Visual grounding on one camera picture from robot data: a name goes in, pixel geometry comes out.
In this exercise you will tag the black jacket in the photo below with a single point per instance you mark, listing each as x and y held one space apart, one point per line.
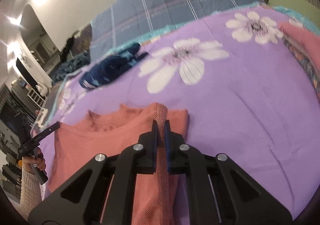
68 47

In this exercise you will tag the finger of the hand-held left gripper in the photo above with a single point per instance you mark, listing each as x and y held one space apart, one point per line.
50 128

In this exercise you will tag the teal fuzzy blanket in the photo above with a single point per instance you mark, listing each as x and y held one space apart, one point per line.
72 65

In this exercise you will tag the green pillow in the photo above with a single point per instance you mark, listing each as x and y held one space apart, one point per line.
292 2

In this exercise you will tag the pink long-sleeved shirt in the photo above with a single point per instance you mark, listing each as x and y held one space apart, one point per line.
82 145

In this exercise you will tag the purple floral blanket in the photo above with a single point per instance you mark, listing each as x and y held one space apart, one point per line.
237 102

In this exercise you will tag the brown deer-print bed sheet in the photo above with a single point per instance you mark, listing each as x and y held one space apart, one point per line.
84 37

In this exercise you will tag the arched wall mirror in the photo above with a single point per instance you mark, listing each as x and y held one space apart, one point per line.
37 40

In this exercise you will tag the navy star-print fleece cloth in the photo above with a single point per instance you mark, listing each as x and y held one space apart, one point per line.
107 70

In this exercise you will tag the stack of folded clothes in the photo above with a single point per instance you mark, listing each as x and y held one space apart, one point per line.
303 40

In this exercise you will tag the dark storage shelf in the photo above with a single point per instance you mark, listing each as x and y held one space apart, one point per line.
10 117

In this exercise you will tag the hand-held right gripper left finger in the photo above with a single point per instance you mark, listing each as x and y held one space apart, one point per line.
155 137

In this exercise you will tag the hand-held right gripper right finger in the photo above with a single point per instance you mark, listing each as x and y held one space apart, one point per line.
168 140

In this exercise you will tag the person's left hand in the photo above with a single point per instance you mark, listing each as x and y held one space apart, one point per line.
28 163

